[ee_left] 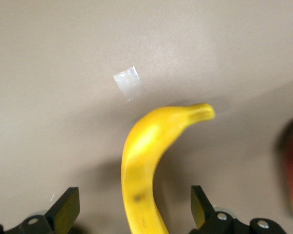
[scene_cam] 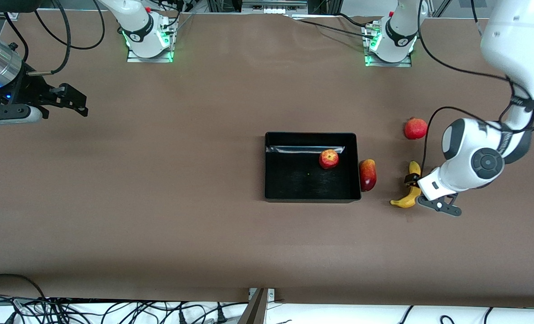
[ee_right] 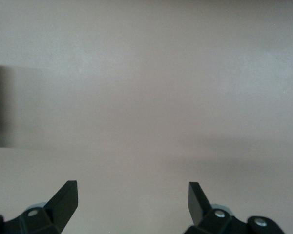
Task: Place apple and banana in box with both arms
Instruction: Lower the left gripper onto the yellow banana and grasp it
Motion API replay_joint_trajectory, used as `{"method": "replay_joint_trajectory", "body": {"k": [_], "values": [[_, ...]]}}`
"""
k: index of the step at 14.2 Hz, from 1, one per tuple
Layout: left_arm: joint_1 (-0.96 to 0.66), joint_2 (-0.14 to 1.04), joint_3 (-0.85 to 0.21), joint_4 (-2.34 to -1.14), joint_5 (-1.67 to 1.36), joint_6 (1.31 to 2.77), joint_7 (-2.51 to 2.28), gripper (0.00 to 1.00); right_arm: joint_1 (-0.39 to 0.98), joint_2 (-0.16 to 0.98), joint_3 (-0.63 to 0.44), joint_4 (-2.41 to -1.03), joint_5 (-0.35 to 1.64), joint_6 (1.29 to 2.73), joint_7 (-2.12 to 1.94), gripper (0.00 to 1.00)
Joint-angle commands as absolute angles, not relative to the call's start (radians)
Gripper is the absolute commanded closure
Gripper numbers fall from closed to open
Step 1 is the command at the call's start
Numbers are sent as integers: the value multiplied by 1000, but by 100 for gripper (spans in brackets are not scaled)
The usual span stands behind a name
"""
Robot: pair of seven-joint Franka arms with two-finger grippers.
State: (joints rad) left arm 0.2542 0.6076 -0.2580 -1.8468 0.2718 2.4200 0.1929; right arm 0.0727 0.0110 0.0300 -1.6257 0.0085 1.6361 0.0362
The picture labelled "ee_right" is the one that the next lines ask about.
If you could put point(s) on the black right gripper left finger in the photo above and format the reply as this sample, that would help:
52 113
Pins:
61 207

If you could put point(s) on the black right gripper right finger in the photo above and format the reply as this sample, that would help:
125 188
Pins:
200 212

